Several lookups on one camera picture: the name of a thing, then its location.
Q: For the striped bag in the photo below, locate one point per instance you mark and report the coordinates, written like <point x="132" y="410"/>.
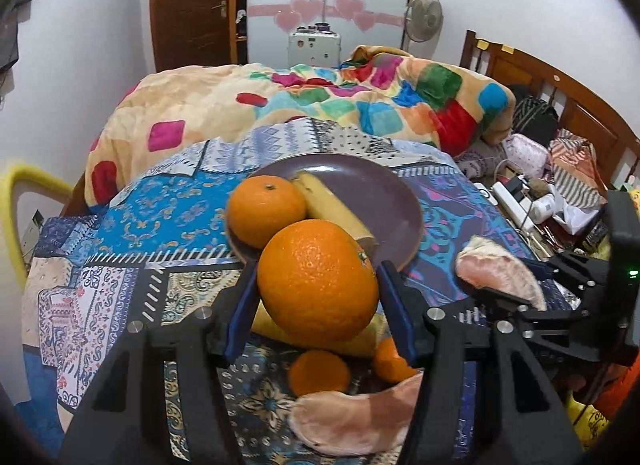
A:
<point x="575" y="165"/>

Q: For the yellow sticky note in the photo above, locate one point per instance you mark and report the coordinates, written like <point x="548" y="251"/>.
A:
<point x="508" y="49"/>
<point x="483" y="44"/>

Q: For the grey patterned pillow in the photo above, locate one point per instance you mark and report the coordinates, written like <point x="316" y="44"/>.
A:
<point x="480" y="160"/>

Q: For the yellow banana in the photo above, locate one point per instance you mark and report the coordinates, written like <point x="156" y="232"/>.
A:
<point x="367" y="342"/>

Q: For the pink pomelo segment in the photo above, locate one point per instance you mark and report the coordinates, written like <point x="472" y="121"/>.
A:
<point x="495" y="265"/>
<point x="350" y="420"/>

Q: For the colourful checked blanket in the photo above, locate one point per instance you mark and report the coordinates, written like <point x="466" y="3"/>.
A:
<point x="200" y="95"/>

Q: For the large orange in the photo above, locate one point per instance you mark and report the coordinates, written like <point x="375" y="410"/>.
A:
<point x="317" y="285"/>

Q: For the pink bag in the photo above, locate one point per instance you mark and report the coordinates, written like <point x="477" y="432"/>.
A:
<point x="525" y="152"/>

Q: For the person's orange clothing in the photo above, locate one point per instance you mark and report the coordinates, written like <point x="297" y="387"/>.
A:
<point x="622" y="390"/>

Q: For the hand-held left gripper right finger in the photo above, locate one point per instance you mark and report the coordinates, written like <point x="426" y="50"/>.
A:
<point x="396" y="317"/>

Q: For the yellow printed bag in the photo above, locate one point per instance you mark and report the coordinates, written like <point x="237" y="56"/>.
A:
<point x="590" y="420"/>

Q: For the medium orange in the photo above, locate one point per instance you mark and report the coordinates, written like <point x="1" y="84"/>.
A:
<point x="265" y="210"/>

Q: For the wooden headboard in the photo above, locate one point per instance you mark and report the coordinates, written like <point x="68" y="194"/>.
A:
<point x="585" y="115"/>

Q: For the yellow foam tube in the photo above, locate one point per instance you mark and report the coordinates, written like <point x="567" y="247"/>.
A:
<point x="30" y="172"/>

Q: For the patchwork bedspread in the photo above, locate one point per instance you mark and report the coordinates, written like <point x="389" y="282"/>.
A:
<point x="150" y="205"/>

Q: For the banana with brown end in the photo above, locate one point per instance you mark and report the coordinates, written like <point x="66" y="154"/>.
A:
<point x="330" y="210"/>

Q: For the white power strip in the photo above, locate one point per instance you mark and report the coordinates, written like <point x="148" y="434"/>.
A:
<point x="510" y="202"/>

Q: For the brown wooden door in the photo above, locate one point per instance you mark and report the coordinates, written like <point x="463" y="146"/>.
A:
<point x="190" y="5"/>

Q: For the white box appliance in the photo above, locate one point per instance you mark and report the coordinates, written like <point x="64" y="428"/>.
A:
<point x="312" y="47"/>

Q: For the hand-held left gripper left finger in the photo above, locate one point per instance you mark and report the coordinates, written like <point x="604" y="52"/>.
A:
<point x="242" y="312"/>

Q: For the white paper bag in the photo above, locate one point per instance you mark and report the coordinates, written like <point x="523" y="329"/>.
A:
<point x="575" y="215"/>

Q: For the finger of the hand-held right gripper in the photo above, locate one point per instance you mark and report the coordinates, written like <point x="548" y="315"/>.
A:
<point x="575" y="271"/>
<point x="500" y="298"/>

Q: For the small orange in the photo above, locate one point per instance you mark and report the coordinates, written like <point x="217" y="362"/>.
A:
<point x="391" y="362"/>
<point x="320" y="375"/>

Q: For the standing fan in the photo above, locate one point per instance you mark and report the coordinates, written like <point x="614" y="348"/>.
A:
<point x="425" y="15"/>

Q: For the purple plate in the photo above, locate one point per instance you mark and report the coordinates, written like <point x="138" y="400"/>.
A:
<point x="390" y="200"/>

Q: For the black bag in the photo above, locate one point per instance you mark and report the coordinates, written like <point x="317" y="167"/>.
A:
<point x="535" y="115"/>

